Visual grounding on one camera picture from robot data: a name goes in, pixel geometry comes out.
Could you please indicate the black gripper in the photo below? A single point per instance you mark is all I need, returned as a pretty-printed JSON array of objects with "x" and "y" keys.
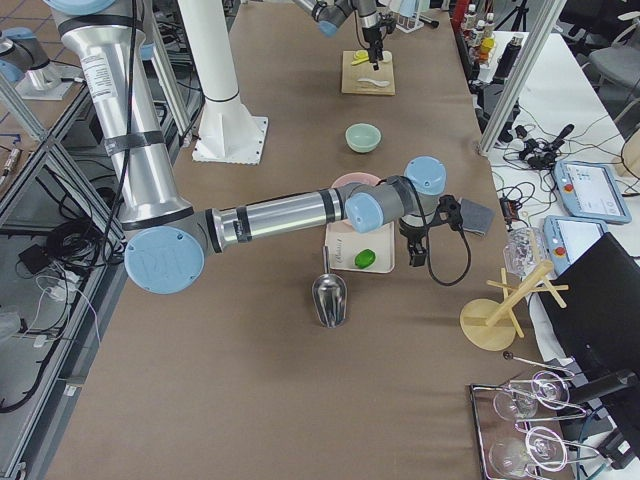
[
  {"x": 412, "y": 234},
  {"x": 371, "y": 36}
]

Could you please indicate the white ceramic spoon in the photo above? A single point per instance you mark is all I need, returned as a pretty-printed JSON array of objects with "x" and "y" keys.
[{"x": 374, "y": 82}]

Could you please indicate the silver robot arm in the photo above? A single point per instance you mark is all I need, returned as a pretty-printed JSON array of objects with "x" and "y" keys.
[
  {"x": 330, "y": 17},
  {"x": 167, "y": 241}
]

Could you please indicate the yellow plastic spoon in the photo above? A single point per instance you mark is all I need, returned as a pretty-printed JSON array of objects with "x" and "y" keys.
[{"x": 360, "y": 57}]

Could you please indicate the mint green bowl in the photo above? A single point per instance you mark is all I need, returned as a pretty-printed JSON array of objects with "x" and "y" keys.
[{"x": 363, "y": 137}]

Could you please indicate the steel ice scoop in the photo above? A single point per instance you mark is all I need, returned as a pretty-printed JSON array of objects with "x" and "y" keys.
[{"x": 329, "y": 292}]

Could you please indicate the pink bowl of ice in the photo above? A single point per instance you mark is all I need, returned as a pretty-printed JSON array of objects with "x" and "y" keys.
[{"x": 356, "y": 177}]

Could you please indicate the clear plastic ice container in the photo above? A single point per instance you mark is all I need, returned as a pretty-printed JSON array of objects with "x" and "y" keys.
[{"x": 524, "y": 250}]

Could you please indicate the bamboo cutting board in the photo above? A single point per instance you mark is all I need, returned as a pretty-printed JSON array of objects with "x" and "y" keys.
[{"x": 350, "y": 74}]

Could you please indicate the green lime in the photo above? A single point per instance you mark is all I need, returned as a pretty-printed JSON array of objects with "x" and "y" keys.
[{"x": 365, "y": 259}]

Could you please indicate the grey folded cloth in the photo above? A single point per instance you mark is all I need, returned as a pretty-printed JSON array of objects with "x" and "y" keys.
[{"x": 477, "y": 218}]

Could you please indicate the beige serving tray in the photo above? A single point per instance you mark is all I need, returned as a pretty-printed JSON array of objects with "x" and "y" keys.
[{"x": 344, "y": 244}]

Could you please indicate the wooden cup tree stand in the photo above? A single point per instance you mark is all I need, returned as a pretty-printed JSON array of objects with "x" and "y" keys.
[{"x": 492, "y": 325}]

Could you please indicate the condiment bottles rack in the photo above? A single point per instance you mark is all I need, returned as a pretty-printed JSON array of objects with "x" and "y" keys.
[{"x": 477, "y": 29}]

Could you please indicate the black water bottle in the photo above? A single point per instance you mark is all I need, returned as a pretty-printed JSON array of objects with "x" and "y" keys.
[{"x": 508, "y": 58}]

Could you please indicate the lower teach pendant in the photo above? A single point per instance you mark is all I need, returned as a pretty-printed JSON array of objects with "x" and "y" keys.
[{"x": 568, "y": 238}]

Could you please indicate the teach pendant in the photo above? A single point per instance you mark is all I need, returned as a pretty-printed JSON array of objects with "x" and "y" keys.
[
  {"x": 568, "y": 238},
  {"x": 588, "y": 190}
]

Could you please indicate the upper wine glass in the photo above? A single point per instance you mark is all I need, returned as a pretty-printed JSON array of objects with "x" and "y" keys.
[{"x": 520, "y": 399}]

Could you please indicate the wine glass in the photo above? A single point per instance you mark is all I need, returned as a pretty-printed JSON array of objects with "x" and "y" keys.
[
  {"x": 540, "y": 450},
  {"x": 520, "y": 399}
]

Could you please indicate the upper teach pendant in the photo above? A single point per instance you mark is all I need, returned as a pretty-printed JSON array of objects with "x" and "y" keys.
[{"x": 588, "y": 190}]

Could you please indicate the black monitor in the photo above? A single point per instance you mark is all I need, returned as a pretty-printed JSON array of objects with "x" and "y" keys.
[{"x": 599, "y": 326}]

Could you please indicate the lower wine glass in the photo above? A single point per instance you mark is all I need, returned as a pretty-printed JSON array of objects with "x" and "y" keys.
[{"x": 540, "y": 450}]

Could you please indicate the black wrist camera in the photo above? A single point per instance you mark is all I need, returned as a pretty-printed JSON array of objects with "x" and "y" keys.
[
  {"x": 387, "y": 23},
  {"x": 448, "y": 212}
]

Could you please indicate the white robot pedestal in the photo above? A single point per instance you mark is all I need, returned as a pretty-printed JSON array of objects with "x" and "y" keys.
[{"x": 227, "y": 133}]

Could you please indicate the aluminium frame post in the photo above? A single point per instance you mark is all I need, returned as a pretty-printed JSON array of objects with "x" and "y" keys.
[{"x": 533, "y": 46}]

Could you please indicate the wire glass rack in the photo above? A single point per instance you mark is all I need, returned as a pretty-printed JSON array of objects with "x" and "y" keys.
[{"x": 489, "y": 427}]

